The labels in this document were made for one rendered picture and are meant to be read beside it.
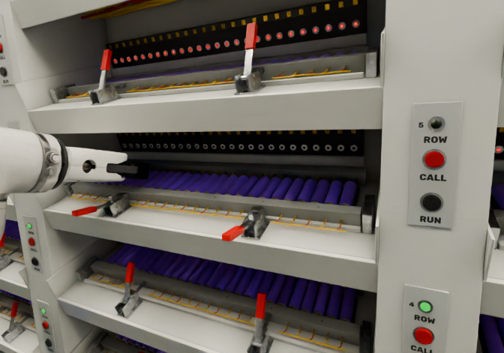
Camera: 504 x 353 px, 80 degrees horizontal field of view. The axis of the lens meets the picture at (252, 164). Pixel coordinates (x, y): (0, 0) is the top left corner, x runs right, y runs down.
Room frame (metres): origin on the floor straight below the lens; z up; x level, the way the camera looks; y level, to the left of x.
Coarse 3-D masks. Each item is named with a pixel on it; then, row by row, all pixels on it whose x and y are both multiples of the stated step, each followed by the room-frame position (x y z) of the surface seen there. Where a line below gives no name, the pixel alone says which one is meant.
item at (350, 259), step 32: (192, 160) 0.63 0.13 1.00; (224, 160) 0.59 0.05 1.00; (256, 160) 0.56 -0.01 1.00; (288, 160) 0.53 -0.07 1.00; (320, 160) 0.51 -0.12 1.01; (352, 160) 0.49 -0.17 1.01; (64, 192) 0.61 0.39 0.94; (64, 224) 0.55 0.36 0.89; (96, 224) 0.51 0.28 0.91; (128, 224) 0.47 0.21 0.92; (160, 224) 0.45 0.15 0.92; (192, 224) 0.44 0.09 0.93; (224, 224) 0.43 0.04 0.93; (224, 256) 0.40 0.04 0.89; (256, 256) 0.38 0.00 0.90; (288, 256) 0.36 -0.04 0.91; (320, 256) 0.34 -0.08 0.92; (352, 256) 0.32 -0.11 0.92
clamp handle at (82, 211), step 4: (112, 200) 0.50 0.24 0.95; (104, 204) 0.49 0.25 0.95; (108, 204) 0.49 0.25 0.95; (84, 208) 0.46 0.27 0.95; (88, 208) 0.46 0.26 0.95; (92, 208) 0.46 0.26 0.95; (96, 208) 0.47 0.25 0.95; (100, 208) 0.48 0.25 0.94; (72, 212) 0.44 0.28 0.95; (76, 212) 0.44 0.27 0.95; (80, 212) 0.44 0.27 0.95; (84, 212) 0.45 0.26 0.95; (88, 212) 0.46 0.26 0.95; (92, 212) 0.46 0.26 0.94; (76, 216) 0.44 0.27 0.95
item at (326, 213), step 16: (80, 192) 0.59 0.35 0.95; (96, 192) 0.57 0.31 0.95; (112, 192) 0.55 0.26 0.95; (128, 192) 0.53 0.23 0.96; (144, 192) 0.52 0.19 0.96; (160, 192) 0.51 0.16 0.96; (176, 192) 0.50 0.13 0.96; (192, 192) 0.49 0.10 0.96; (160, 208) 0.48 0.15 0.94; (208, 208) 0.46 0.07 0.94; (224, 208) 0.45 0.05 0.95; (240, 208) 0.44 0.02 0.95; (272, 208) 0.41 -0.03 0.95; (288, 208) 0.40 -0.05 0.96; (304, 208) 0.39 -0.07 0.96; (320, 208) 0.39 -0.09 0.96; (336, 208) 0.38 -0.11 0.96; (352, 208) 0.37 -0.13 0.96; (288, 224) 0.39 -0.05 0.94; (352, 224) 0.37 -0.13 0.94
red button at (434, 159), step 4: (432, 152) 0.28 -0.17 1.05; (436, 152) 0.28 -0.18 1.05; (428, 156) 0.28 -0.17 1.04; (432, 156) 0.28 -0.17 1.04; (436, 156) 0.28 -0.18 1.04; (440, 156) 0.28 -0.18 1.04; (424, 160) 0.29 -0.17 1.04; (428, 160) 0.28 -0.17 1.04; (432, 160) 0.28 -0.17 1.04; (436, 160) 0.28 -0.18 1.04; (440, 160) 0.28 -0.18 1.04; (428, 164) 0.28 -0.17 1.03; (432, 164) 0.28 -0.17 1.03; (436, 164) 0.28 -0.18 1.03; (440, 164) 0.28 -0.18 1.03
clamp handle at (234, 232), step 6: (252, 216) 0.39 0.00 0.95; (246, 222) 0.38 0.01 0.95; (252, 222) 0.38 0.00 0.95; (234, 228) 0.35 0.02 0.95; (240, 228) 0.35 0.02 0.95; (246, 228) 0.36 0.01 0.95; (222, 234) 0.33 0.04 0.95; (228, 234) 0.33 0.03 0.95; (234, 234) 0.33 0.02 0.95; (240, 234) 0.35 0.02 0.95; (222, 240) 0.33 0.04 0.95; (228, 240) 0.33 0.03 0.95
